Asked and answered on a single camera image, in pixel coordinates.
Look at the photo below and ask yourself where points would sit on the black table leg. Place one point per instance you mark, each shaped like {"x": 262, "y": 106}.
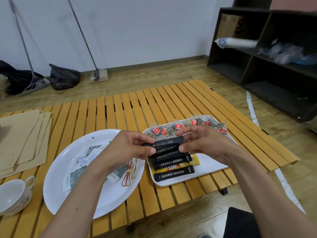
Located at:
{"x": 223, "y": 191}

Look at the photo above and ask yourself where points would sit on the person's black trousers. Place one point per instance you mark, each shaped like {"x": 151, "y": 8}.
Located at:
{"x": 241, "y": 224}

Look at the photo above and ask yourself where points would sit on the sleeve of white paper cups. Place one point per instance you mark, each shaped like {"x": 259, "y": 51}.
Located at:
{"x": 237, "y": 43}

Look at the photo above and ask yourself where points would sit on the white green sachets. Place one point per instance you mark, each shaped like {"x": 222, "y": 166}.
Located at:
{"x": 74, "y": 175}

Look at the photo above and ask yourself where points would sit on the stack of brown envelopes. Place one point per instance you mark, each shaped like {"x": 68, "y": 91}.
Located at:
{"x": 19, "y": 141}

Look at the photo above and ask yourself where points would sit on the brown cardboard box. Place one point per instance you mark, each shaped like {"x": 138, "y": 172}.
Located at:
{"x": 228, "y": 26}

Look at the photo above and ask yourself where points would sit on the white plastic tray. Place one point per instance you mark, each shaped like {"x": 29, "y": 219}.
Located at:
{"x": 210, "y": 168}

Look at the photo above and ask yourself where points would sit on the person's left hand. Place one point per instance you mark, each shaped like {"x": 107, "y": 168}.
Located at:
{"x": 123, "y": 148}

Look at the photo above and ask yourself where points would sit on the bunch of tan rubber bands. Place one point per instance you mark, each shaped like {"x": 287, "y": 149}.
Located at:
{"x": 127, "y": 178}

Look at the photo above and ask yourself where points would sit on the person's right hand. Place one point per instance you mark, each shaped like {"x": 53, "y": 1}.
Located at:
{"x": 213, "y": 143}

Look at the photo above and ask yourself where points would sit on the white floor tape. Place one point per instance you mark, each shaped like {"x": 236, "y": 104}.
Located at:
{"x": 250, "y": 110}

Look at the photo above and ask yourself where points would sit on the person's left forearm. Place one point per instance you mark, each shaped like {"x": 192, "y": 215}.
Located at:
{"x": 74, "y": 205}

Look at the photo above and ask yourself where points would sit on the black stick sachets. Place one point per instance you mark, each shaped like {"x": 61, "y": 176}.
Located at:
{"x": 171, "y": 158}

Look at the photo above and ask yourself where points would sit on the white round bowl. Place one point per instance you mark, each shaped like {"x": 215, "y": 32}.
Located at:
{"x": 71, "y": 151}

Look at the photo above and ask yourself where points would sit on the person's right forearm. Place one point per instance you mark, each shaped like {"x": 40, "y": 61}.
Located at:
{"x": 267, "y": 195}

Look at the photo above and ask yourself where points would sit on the yellow sachet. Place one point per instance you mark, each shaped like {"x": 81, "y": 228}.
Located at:
{"x": 173, "y": 167}

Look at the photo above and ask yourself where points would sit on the black shelf unit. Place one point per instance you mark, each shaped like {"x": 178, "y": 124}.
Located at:
{"x": 270, "y": 92}

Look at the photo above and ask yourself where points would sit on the small black garbage bag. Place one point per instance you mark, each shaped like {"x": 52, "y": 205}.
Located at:
{"x": 64, "y": 78}

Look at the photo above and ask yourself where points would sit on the row of tea bags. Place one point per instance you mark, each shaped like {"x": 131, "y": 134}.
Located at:
{"x": 163, "y": 131}

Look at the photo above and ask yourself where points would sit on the large black bag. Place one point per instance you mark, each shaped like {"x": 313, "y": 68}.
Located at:
{"x": 19, "y": 80}

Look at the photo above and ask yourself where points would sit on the person's right shoe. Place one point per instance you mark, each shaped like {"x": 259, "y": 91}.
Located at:
{"x": 203, "y": 236}

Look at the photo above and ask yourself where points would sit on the white teacup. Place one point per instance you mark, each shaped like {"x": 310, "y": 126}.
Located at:
{"x": 12, "y": 195}

